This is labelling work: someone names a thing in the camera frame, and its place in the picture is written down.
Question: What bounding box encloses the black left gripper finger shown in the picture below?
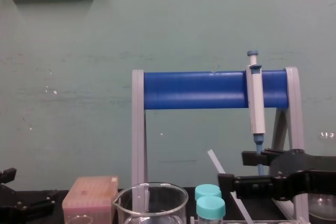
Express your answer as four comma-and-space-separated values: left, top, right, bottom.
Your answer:
0, 189, 60, 224
0, 167, 17, 186

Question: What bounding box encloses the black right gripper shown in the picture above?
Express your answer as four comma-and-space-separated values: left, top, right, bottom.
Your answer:
217, 148, 336, 201

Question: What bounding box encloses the tube with teal cap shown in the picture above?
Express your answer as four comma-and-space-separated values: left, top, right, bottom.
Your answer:
196, 196, 226, 224
194, 184, 223, 201

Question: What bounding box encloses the small clear glass beaker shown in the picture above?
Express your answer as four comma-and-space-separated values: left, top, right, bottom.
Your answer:
64, 214, 93, 224

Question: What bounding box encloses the grey tube rack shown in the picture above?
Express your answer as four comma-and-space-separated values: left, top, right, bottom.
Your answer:
189, 216, 310, 224

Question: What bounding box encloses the pink pipette tip box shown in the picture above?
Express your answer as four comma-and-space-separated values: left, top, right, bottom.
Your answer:
62, 175, 119, 224

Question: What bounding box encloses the white and blue pipette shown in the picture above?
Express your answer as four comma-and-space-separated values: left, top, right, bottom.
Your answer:
246, 50, 266, 176

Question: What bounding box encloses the large clear glass beaker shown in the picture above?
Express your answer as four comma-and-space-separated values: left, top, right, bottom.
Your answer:
112, 181, 189, 224

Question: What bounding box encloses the clear round glass flask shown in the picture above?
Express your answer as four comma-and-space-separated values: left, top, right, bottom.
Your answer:
308, 191, 336, 224

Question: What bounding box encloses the grey stand with blue bar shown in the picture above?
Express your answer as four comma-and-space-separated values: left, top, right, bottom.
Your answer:
131, 66, 310, 224

